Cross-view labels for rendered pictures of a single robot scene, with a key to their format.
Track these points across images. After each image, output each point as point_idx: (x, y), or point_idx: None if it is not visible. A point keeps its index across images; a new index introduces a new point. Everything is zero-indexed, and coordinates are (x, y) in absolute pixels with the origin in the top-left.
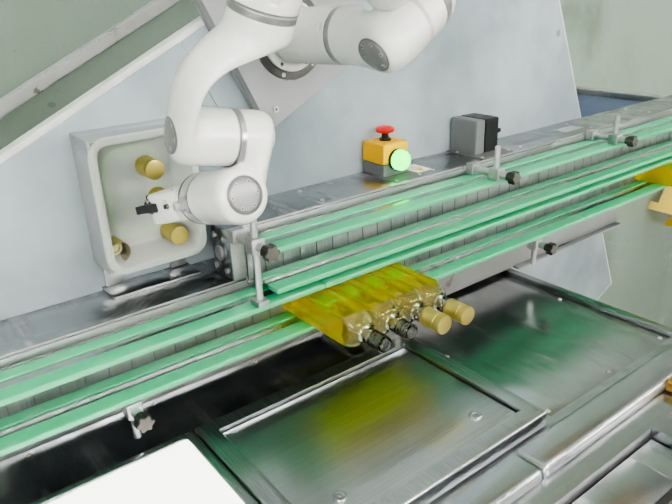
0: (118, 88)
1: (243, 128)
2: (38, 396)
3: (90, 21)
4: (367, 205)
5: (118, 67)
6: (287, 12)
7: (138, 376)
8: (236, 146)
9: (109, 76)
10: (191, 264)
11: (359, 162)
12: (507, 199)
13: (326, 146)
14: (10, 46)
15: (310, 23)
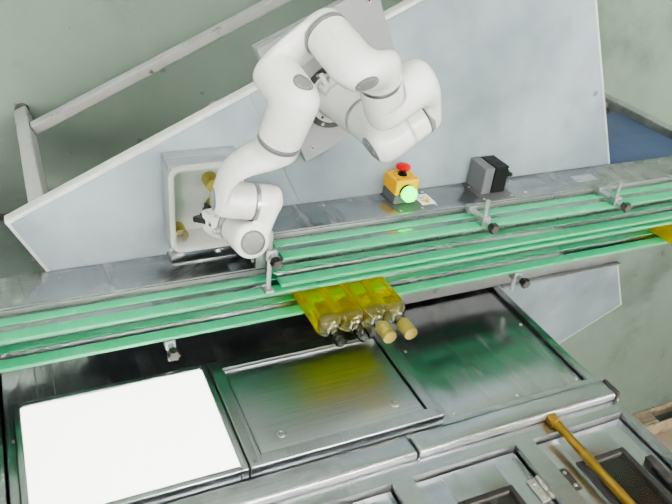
0: (198, 125)
1: (259, 202)
2: None
3: (204, 6)
4: (368, 229)
5: (220, 45)
6: (291, 150)
7: (177, 321)
8: (252, 212)
9: (212, 51)
10: None
11: (380, 185)
12: (498, 236)
13: (353, 172)
14: (138, 23)
15: (340, 104)
